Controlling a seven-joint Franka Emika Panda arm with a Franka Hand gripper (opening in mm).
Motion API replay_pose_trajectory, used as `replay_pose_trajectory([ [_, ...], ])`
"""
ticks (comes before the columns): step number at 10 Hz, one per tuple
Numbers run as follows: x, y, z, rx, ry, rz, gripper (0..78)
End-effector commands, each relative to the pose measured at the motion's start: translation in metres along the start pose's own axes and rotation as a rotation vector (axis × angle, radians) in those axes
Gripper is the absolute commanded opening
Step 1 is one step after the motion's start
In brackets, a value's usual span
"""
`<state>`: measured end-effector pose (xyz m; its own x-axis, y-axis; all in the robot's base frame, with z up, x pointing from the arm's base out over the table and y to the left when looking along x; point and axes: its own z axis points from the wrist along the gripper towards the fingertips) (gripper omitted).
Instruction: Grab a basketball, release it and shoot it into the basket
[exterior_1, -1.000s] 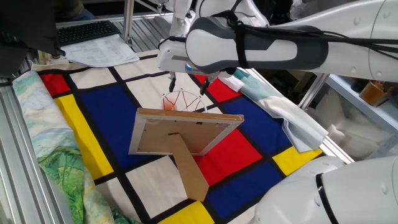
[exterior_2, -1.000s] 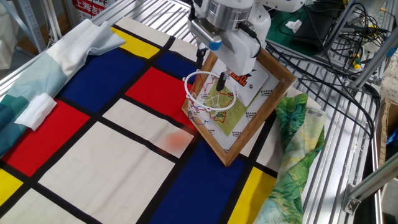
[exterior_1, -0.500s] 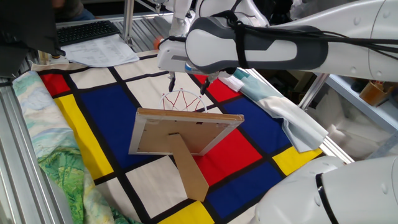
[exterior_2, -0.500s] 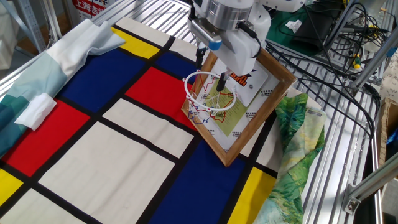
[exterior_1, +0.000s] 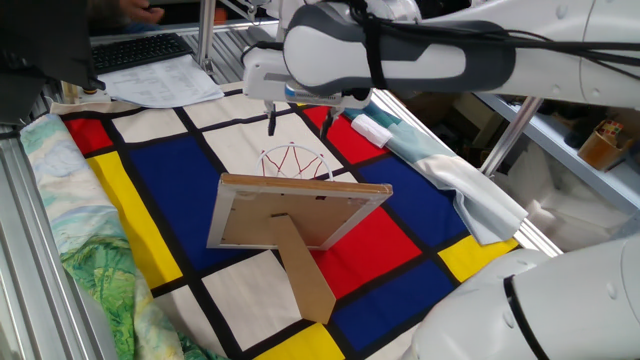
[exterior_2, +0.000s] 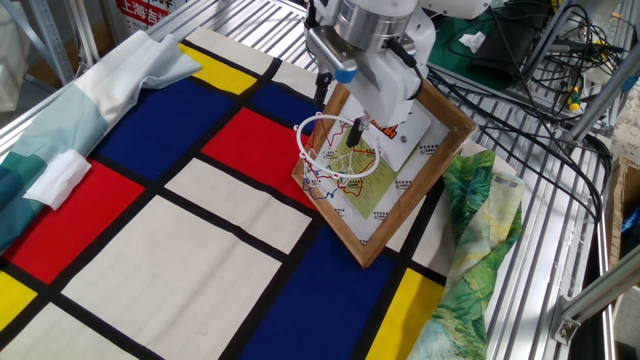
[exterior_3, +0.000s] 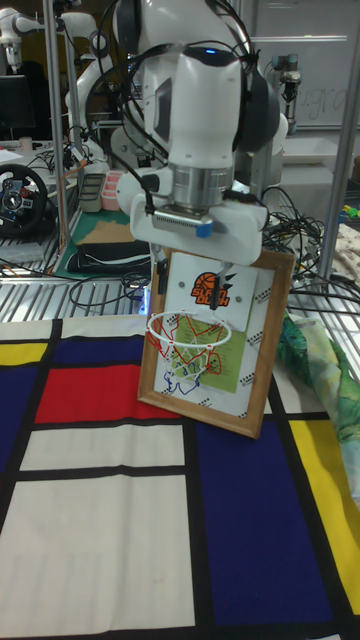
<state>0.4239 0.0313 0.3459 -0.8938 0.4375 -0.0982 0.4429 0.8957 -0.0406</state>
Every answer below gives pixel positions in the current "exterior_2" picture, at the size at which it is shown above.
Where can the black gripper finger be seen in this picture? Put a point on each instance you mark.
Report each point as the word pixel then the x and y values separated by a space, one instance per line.
pixel 354 134
pixel 322 90

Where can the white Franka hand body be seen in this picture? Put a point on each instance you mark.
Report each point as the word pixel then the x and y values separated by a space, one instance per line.
pixel 390 90

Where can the white backboard with basketball logo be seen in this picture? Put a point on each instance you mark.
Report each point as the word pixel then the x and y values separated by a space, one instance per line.
pixel 407 145

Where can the white hoop with net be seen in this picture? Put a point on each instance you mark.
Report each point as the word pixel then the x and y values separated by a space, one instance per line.
pixel 345 177

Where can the green mat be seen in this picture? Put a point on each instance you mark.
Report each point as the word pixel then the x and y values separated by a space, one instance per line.
pixel 450 55

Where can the white crumpled paper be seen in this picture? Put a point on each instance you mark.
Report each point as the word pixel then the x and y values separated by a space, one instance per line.
pixel 472 41

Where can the black pouch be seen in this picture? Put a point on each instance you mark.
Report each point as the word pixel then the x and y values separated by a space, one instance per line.
pixel 505 50

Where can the yellow green tool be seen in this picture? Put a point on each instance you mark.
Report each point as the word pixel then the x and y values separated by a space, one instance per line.
pixel 574 100

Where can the green floral cloth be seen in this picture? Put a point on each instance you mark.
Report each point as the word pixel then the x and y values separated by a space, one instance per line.
pixel 470 280

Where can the red white sign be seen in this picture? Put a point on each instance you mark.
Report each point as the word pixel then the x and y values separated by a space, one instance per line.
pixel 142 12

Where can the aluminium strut beam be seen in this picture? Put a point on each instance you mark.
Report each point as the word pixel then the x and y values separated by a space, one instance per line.
pixel 605 97

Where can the colour block tablecloth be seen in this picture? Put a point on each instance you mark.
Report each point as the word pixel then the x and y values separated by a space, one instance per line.
pixel 175 265

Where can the beige patterned cloth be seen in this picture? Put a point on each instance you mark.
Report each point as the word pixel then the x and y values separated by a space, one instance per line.
pixel 627 130

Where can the pale blue teal cloth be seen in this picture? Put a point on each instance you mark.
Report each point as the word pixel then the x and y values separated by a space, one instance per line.
pixel 75 120

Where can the cardboard box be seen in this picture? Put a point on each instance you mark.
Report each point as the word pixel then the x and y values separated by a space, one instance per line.
pixel 625 200

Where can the grey perforated metal upright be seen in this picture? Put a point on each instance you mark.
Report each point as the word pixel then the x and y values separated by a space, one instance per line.
pixel 50 40

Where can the blue plastic item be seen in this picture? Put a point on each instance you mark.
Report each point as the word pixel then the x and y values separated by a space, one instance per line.
pixel 634 222

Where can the white folded tissue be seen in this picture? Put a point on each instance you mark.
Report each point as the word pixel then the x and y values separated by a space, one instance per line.
pixel 57 177

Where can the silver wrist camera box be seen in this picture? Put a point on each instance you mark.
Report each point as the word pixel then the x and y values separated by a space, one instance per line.
pixel 327 50

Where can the wooden picture frame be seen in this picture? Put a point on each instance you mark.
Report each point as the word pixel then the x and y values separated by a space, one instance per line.
pixel 397 216

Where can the aluminium beam with bracket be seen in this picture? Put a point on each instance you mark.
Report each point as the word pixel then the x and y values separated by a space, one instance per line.
pixel 600 300

